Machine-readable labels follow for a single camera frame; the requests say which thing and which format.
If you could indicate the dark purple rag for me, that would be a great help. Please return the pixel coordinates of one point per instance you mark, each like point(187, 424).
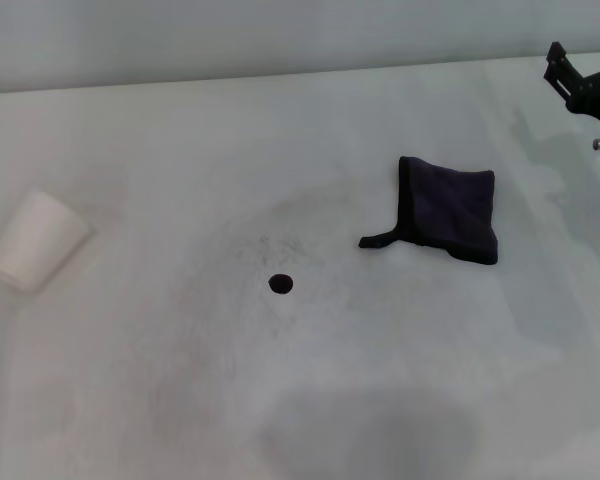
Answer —
point(450, 210)

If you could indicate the white paper cup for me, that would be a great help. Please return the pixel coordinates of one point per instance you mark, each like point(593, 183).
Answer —
point(37, 240)

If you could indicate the black water stain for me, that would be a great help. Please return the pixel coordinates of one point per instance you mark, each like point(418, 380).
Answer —
point(280, 284)

